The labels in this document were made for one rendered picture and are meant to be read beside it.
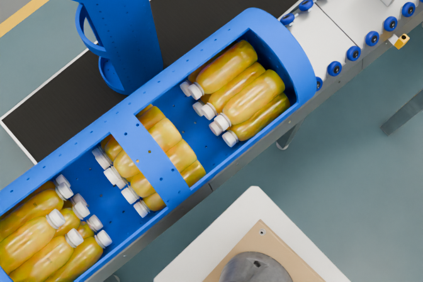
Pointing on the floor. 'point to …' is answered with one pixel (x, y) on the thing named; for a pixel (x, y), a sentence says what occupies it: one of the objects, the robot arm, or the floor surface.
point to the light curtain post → (403, 114)
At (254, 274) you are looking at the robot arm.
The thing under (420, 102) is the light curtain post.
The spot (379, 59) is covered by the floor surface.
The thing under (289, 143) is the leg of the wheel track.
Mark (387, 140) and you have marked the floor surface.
